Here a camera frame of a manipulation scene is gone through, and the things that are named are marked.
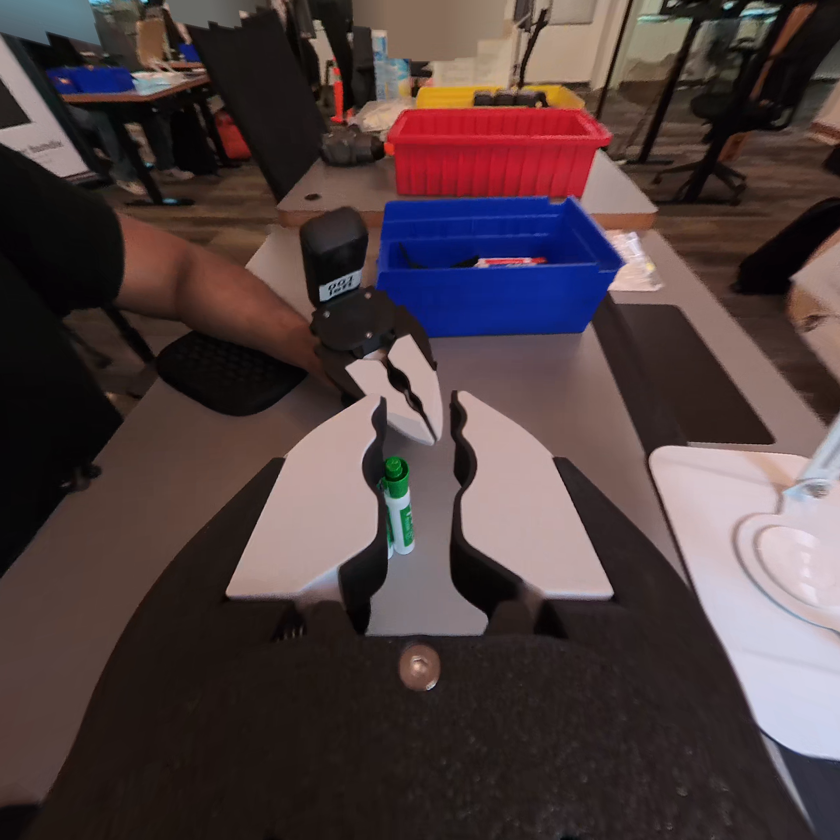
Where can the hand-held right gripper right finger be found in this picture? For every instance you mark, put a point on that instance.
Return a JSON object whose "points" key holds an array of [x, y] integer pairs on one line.
{"points": [[531, 518]]}

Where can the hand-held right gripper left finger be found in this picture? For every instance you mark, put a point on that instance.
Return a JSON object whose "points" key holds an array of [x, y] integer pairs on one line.
{"points": [[302, 518]]}

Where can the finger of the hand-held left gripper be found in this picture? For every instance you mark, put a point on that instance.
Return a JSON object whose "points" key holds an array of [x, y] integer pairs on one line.
{"points": [[367, 377], [423, 384]]}

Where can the green dry erase marker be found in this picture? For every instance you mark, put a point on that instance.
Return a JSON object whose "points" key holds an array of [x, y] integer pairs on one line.
{"points": [[388, 544], [400, 518]]}

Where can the blue plastic bin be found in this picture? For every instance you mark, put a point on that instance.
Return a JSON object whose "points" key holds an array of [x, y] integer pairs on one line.
{"points": [[492, 302], [98, 80]]}

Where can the black wrist rest pad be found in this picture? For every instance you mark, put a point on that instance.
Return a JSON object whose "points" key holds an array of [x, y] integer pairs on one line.
{"points": [[223, 374]]}

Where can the red marker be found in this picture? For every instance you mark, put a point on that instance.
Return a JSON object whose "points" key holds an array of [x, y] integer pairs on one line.
{"points": [[512, 262]]}

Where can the black bag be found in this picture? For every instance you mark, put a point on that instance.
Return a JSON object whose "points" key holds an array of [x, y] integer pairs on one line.
{"points": [[348, 148]]}

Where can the white document stand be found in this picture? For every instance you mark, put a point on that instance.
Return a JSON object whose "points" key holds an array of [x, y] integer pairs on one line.
{"points": [[709, 525]]}

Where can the red plastic bin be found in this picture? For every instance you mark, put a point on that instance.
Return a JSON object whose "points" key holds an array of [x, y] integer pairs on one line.
{"points": [[492, 157]]}

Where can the orange traffic cone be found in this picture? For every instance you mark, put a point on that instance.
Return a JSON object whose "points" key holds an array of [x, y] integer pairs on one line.
{"points": [[338, 98]]}

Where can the black foam panel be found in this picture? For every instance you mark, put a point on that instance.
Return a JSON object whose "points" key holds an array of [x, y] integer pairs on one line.
{"points": [[256, 98]]}

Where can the yellow plastic bin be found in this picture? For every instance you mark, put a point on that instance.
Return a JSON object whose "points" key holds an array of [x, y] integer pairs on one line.
{"points": [[446, 97]]}

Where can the row of black blocks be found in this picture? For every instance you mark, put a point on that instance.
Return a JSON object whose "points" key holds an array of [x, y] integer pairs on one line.
{"points": [[508, 98]]}

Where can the wooden office desk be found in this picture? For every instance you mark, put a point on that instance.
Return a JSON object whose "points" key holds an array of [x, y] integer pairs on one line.
{"points": [[131, 92]]}

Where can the white poster board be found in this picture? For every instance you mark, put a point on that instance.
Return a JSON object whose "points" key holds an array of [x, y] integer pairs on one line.
{"points": [[39, 118]]}

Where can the black office chair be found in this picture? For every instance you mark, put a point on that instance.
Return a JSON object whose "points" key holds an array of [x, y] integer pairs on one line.
{"points": [[735, 111]]}

